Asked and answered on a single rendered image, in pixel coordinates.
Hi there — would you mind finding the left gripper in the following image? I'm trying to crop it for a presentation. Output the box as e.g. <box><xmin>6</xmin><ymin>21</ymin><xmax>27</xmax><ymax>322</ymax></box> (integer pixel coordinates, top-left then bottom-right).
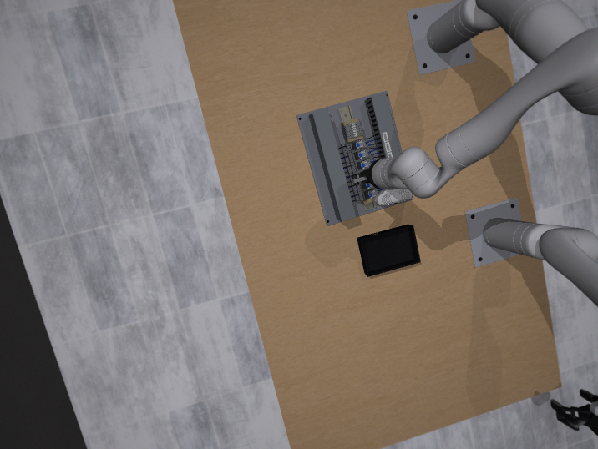
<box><xmin>550</xmin><ymin>389</ymin><xmax>598</xmax><ymax>436</ymax></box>

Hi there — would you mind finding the grey relay panel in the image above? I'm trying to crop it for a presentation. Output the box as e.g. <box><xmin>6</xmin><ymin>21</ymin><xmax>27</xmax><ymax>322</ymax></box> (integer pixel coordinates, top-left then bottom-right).
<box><xmin>296</xmin><ymin>91</ymin><xmax>413</xmax><ymax>226</ymax></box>

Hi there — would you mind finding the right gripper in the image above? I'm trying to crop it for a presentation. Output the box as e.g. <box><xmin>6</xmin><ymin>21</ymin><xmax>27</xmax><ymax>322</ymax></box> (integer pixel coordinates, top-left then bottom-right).
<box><xmin>352</xmin><ymin>159</ymin><xmax>380</xmax><ymax>189</ymax></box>

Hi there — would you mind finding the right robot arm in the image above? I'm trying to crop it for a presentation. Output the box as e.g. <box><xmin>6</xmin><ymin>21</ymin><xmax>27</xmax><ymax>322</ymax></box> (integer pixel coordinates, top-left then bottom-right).
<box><xmin>372</xmin><ymin>0</ymin><xmax>598</xmax><ymax>206</ymax></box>

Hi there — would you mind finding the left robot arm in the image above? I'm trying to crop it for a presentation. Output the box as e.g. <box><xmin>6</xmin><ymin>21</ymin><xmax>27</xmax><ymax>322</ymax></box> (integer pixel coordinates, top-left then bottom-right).
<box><xmin>483</xmin><ymin>218</ymin><xmax>598</xmax><ymax>307</ymax></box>

